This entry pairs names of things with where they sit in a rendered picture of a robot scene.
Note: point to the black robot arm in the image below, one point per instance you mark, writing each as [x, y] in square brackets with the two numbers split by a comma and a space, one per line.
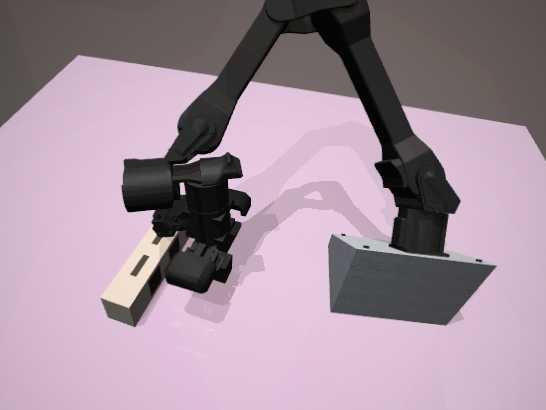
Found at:
[409, 167]

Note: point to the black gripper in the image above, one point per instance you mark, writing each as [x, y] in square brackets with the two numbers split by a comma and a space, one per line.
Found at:
[195, 269]

